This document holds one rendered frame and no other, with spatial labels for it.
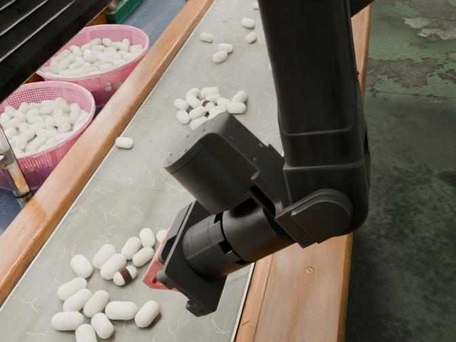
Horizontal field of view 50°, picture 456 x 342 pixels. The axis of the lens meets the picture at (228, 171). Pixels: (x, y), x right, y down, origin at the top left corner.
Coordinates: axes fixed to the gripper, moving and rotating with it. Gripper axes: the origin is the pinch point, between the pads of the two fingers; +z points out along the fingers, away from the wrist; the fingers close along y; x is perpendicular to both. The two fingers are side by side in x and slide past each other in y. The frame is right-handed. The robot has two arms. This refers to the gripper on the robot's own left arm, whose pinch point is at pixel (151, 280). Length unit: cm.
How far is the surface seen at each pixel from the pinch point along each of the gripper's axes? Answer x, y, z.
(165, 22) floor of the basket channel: -14, -99, 36
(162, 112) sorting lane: -5.2, -43.1, 16.9
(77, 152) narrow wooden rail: -12.6, -26.3, 21.9
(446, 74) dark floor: 98, -200, 8
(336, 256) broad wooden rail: 16.3, -11.2, -11.1
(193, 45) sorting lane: -7, -72, 19
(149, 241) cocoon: 0.8, -10.4, 8.1
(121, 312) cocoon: 1.3, 0.9, 7.3
